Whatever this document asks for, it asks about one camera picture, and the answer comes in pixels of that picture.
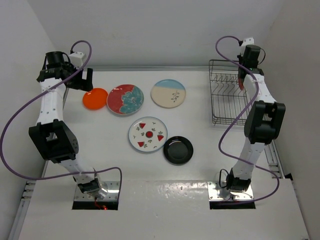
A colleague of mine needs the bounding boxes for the orange plate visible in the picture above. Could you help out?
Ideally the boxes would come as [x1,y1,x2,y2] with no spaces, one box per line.
[82,87,108,110]

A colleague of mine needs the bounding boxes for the red teal floral plate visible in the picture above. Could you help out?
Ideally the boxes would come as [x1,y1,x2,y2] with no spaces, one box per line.
[106,84,144,116]
[238,73,245,91]

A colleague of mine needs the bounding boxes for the white watermelon pattern plate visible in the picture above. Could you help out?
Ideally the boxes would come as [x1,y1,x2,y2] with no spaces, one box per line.
[128,116,168,153]

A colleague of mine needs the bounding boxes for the beige blue leaf plate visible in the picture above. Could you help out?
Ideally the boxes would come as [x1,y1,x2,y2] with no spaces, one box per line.
[150,79,187,109]

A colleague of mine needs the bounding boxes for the black plate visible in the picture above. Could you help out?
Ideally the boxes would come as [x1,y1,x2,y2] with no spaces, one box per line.
[163,136,194,166]

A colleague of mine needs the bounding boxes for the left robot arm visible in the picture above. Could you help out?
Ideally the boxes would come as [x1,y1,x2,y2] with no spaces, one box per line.
[28,51,107,199]

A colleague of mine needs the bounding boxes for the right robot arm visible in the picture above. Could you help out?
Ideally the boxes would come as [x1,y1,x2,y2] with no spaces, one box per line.
[226,44,286,192]

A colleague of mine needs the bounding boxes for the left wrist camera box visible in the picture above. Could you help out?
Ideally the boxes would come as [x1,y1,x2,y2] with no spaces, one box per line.
[68,51,87,69]

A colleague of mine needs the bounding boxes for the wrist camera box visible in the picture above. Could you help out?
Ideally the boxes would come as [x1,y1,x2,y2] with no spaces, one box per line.
[239,37,255,47]
[68,51,87,69]

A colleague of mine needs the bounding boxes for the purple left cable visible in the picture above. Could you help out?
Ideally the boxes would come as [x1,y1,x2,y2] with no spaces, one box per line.
[0,40,123,201]

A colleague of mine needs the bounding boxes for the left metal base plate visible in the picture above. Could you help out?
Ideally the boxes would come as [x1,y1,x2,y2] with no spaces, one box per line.
[73,181,120,202]

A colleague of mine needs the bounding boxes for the metal base plate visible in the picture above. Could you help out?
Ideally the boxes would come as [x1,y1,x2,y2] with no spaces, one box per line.
[73,181,120,202]
[207,181,254,202]

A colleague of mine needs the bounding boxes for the wire dish rack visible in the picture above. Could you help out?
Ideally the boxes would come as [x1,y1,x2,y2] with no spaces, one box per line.
[208,59,250,126]

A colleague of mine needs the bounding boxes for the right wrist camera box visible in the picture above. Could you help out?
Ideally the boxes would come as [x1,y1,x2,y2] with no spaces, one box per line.
[239,37,255,47]

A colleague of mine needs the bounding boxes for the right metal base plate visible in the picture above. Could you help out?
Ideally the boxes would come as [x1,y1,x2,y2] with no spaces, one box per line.
[207,181,254,202]

